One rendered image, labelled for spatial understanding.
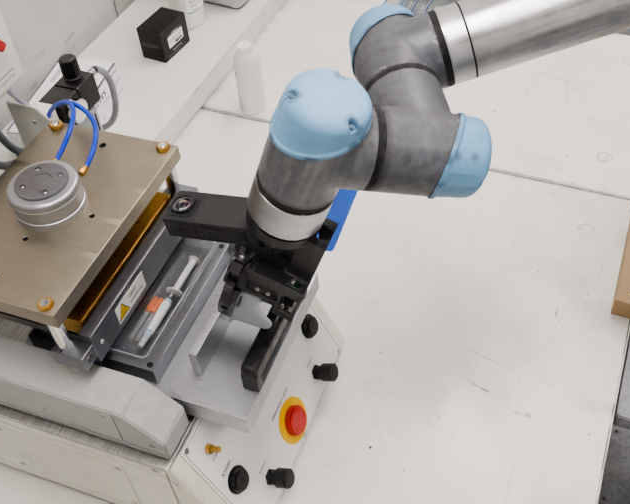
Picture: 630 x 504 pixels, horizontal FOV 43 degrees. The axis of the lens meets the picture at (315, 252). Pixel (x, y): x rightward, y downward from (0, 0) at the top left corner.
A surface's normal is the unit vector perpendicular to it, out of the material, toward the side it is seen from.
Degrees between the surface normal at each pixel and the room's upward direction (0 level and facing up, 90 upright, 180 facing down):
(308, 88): 20
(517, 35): 69
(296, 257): 90
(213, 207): 9
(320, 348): 65
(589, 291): 0
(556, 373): 0
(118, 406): 0
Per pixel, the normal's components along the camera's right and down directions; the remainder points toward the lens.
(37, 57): 0.92, 0.24
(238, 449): 0.82, -0.09
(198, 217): -0.22, -0.68
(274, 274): 0.26, -0.56
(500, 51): 0.11, 0.72
